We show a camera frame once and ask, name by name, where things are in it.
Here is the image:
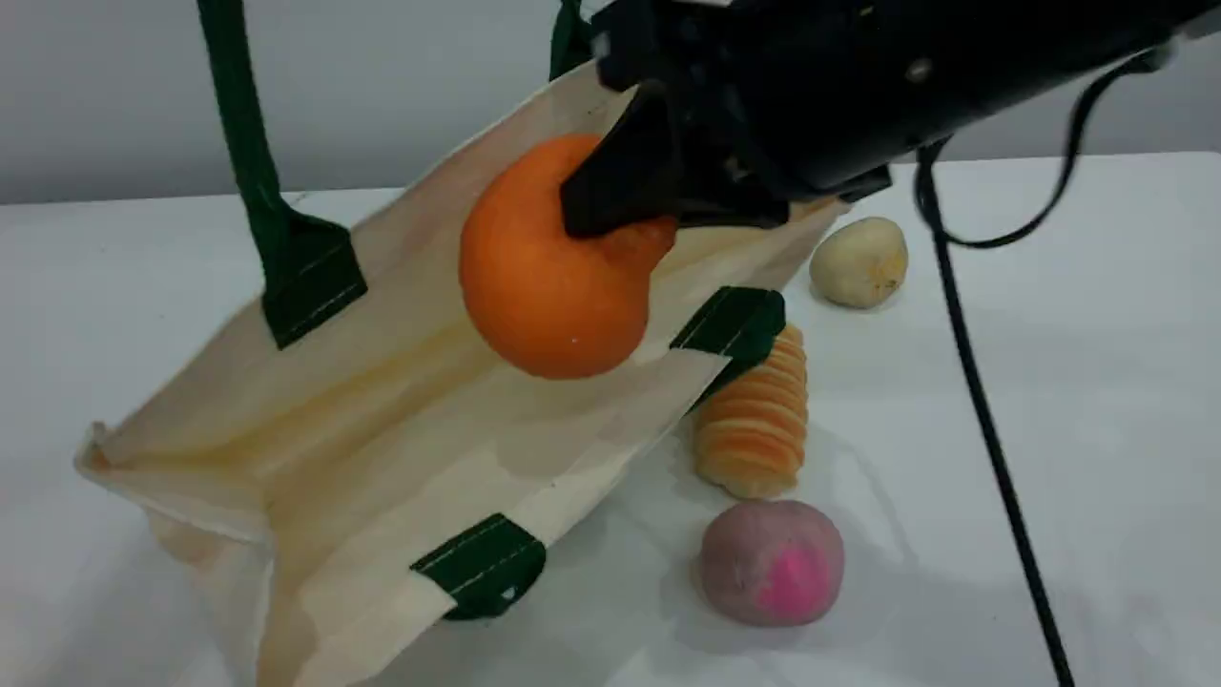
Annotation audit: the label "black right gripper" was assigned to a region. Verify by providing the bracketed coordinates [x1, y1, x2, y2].
[558, 0, 893, 239]

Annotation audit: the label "orange fruit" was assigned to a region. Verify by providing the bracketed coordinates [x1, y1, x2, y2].
[459, 134, 678, 381]

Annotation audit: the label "pale yellow potato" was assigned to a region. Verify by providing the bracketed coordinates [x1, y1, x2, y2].
[809, 217, 909, 309]

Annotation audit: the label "cream canvas bag green handles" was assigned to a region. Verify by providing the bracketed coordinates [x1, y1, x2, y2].
[74, 0, 850, 687]

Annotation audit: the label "orange striped spiral bread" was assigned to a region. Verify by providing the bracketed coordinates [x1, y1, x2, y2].
[692, 323, 810, 500]

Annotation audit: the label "pink purple round fruit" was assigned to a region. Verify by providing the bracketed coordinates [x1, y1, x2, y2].
[696, 499, 846, 628]

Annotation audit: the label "black cable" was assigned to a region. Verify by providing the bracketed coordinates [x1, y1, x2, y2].
[914, 43, 1184, 687]

